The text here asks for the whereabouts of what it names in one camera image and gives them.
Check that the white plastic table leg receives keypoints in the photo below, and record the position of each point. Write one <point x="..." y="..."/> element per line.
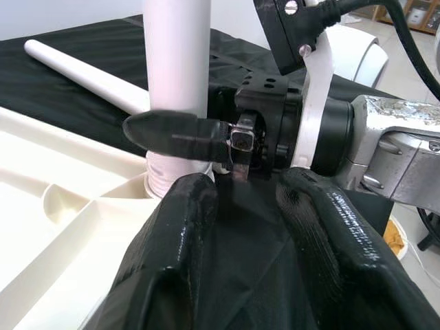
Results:
<point x="86" y="74"/>
<point x="175" y="51"/>

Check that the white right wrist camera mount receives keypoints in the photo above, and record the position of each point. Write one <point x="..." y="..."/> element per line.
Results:
<point x="316" y="86"/>

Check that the white round plate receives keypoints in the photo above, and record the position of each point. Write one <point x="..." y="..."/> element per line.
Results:
<point x="405" y="247"/>

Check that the white rice cooker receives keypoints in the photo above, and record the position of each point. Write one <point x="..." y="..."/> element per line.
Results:
<point x="419" y="13"/>

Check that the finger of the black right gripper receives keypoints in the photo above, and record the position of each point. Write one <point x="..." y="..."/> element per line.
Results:
<point x="172" y="134"/>

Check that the white rounded floor appliance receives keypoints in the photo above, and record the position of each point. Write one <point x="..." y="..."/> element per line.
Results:
<point x="364" y="44"/>

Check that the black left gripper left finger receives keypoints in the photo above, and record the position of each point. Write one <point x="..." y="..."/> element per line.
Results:
<point x="165" y="258"/>

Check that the black table cloth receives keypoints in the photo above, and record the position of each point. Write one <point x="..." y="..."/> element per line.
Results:
<point x="86" y="34"/>

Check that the black stand base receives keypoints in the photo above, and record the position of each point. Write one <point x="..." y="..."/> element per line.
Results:
<point x="429" y="237"/>

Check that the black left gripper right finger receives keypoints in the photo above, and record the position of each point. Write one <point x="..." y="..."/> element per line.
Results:
<point x="343" y="258"/>

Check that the white plastic table top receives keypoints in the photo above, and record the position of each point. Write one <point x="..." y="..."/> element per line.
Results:
<point x="34" y="206"/>

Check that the crumpled yellow cloth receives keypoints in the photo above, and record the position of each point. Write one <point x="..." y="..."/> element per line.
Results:
<point x="393" y="237"/>

